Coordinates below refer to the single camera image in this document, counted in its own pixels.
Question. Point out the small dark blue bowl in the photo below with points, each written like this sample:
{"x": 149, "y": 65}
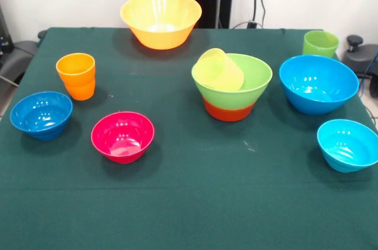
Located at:
{"x": 41, "y": 123}

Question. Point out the large yellow-orange bowl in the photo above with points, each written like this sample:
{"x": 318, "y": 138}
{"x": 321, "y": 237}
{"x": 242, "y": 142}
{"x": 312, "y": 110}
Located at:
{"x": 161, "y": 37}

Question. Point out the small light blue bowl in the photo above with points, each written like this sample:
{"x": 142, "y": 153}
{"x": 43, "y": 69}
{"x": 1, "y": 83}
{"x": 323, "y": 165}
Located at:
{"x": 345, "y": 155}

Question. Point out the grey chair base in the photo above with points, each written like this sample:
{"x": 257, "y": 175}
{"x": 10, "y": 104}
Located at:
{"x": 17, "y": 55}

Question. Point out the green bowl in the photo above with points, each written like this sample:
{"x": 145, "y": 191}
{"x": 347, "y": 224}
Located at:
{"x": 254, "y": 96}

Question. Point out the green cup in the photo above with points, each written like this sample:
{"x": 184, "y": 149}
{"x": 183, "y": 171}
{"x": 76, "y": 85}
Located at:
{"x": 320, "y": 47}

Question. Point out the red-orange bowl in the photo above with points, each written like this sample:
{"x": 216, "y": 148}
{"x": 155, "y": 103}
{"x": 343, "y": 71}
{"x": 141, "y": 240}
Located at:
{"x": 228, "y": 114}

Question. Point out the black chair base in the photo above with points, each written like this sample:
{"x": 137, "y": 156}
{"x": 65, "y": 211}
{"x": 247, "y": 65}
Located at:
{"x": 358, "y": 58}

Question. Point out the pink bowl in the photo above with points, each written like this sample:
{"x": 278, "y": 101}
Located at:
{"x": 122, "y": 149}

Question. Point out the orange cup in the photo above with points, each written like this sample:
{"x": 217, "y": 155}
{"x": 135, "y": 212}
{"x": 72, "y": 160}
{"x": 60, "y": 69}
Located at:
{"x": 76, "y": 81}

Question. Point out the dark green tablecloth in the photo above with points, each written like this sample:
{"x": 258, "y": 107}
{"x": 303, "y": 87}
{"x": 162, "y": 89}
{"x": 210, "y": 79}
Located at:
{"x": 189, "y": 188}

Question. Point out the large blue bowl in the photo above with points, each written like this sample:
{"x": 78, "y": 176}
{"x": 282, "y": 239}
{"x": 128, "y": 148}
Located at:
{"x": 319, "y": 99}

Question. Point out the yellow cup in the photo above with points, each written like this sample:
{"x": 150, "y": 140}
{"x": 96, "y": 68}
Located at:
{"x": 218, "y": 69}

